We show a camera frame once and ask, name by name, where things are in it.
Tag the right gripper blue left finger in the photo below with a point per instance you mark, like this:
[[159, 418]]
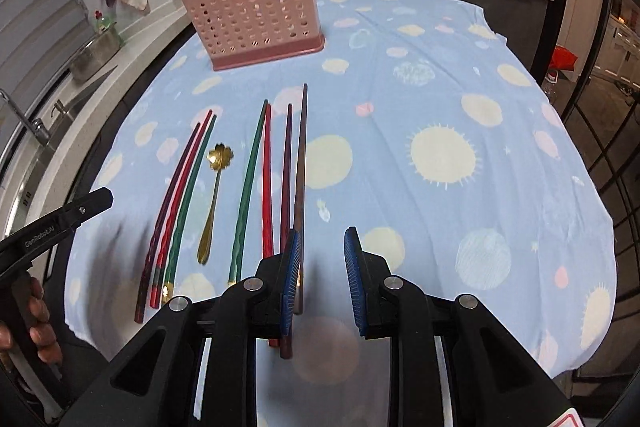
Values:
[[291, 262]]

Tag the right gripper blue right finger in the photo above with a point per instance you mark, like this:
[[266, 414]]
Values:
[[358, 292]]

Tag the red chopstick group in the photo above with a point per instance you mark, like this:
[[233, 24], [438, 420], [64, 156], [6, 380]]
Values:
[[267, 226]]

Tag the green chopstick gold band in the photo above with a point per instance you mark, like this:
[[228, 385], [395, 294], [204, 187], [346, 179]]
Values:
[[235, 270]]

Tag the purple chopstick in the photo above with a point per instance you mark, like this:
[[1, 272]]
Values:
[[285, 343]]

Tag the brown chopstick group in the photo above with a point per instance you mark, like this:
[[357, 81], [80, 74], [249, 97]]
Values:
[[299, 212]]

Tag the dark maroon chopstick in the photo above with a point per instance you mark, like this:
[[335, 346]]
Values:
[[145, 278]]

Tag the person's left hand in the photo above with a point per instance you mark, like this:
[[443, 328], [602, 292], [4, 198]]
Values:
[[41, 332]]

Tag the chrome faucet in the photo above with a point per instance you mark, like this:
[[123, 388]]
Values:
[[35, 127]]

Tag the gold flower spoon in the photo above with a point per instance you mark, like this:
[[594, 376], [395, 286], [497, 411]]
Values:
[[219, 159]]

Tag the blue patterned tablecloth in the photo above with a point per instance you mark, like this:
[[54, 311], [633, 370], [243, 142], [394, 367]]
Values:
[[427, 135]]

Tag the stainless steel bowl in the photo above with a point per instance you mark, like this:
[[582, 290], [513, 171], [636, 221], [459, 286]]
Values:
[[94, 54]]

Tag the green dish soap bottle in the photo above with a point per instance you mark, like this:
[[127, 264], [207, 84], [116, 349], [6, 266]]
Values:
[[103, 21]]

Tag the pink perforated utensil holder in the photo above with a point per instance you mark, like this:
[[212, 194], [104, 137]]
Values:
[[237, 33]]

